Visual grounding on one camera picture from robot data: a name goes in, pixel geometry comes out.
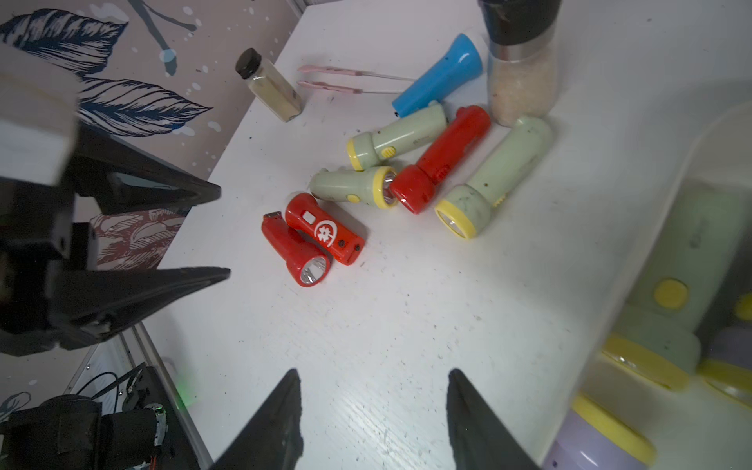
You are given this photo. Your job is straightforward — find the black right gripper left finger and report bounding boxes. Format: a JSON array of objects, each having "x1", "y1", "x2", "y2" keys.
[{"x1": 211, "y1": 368, "x2": 305, "y2": 470}]

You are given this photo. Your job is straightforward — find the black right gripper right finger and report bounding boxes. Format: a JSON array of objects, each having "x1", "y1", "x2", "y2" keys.
[{"x1": 446, "y1": 368, "x2": 540, "y2": 470}]

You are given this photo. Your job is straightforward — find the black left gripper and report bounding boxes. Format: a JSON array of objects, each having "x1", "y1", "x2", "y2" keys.
[{"x1": 1, "y1": 123, "x2": 231, "y2": 358}]

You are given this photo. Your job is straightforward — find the small pale green flashlight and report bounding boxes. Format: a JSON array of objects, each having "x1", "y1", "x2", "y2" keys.
[{"x1": 602, "y1": 183, "x2": 748, "y2": 392}]

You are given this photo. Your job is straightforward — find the small purple flashlight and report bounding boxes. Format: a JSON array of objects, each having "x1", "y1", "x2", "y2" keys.
[{"x1": 697, "y1": 293, "x2": 751, "y2": 409}]

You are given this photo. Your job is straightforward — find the cream plastic storage tray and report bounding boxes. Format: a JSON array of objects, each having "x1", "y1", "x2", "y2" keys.
[{"x1": 542, "y1": 103, "x2": 751, "y2": 469}]

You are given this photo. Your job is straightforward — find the large purple flashlight yellow rim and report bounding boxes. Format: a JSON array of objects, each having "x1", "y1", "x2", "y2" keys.
[{"x1": 542, "y1": 395, "x2": 656, "y2": 470}]

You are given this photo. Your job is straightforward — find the large red flashlight white logo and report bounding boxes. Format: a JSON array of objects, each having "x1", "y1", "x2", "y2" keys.
[{"x1": 283, "y1": 192, "x2": 365, "y2": 266}]

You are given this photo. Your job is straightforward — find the small glass jar black lid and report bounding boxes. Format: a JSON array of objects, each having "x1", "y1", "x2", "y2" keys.
[{"x1": 235, "y1": 48, "x2": 304, "y2": 123}]

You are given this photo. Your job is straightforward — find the small red flashlight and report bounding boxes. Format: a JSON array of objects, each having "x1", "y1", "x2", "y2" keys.
[{"x1": 390, "y1": 105, "x2": 492, "y2": 215}]

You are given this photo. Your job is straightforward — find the large pale green flashlight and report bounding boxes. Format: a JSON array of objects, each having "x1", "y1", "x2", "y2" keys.
[{"x1": 309, "y1": 166, "x2": 398, "y2": 210}]

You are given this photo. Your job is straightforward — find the medium green flashlight yellow rim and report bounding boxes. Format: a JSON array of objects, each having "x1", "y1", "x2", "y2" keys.
[{"x1": 347, "y1": 101, "x2": 448, "y2": 172}]

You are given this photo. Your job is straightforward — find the glass spice grinder black cap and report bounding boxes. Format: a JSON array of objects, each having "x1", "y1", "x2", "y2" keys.
[{"x1": 479, "y1": 0, "x2": 561, "y2": 127}]

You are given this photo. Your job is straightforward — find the pink wire utensil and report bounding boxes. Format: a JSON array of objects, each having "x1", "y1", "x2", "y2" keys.
[{"x1": 297, "y1": 65, "x2": 414, "y2": 95}]

